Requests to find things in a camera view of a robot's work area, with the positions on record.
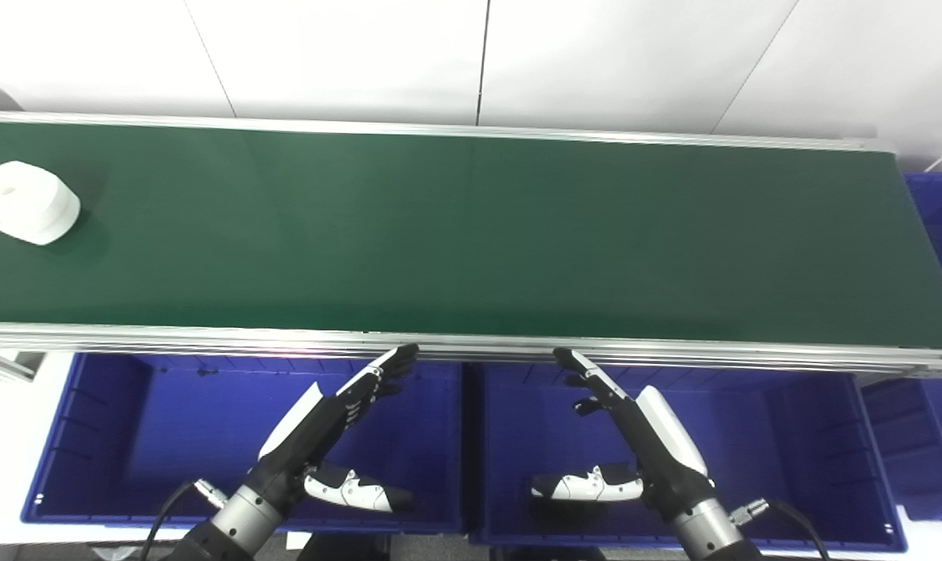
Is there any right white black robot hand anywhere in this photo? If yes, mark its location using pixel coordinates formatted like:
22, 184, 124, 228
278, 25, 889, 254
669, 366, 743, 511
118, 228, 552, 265
530, 348, 716, 518

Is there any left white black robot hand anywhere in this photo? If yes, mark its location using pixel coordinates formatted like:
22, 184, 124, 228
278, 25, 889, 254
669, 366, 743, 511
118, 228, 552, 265
245, 344, 420, 515

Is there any white plastic ring part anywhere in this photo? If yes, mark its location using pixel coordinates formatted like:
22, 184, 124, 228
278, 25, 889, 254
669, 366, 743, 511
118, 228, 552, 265
0, 161, 82, 247

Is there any large blue plastic bin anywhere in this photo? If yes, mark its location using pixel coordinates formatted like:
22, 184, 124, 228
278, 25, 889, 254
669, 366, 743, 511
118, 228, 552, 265
20, 352, 467, 535
464, 362, 908, 554

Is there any green conveyor belt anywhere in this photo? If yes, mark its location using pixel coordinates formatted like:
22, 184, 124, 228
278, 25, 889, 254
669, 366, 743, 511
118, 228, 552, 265
0, 109, 942, 373
0, 121, 942, 350

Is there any small blue plastic bin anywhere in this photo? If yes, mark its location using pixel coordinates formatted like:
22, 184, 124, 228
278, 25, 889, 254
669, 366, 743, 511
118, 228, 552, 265
860, 377, 942, 521

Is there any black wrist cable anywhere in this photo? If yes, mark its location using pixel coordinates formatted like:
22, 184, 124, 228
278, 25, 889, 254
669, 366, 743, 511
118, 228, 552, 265
724, 497, 831, 561
139, 478, 230, 561

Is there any grey conveyor support bracket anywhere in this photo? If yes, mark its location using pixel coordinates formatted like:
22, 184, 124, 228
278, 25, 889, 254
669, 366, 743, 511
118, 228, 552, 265
0, 351, 47, 383

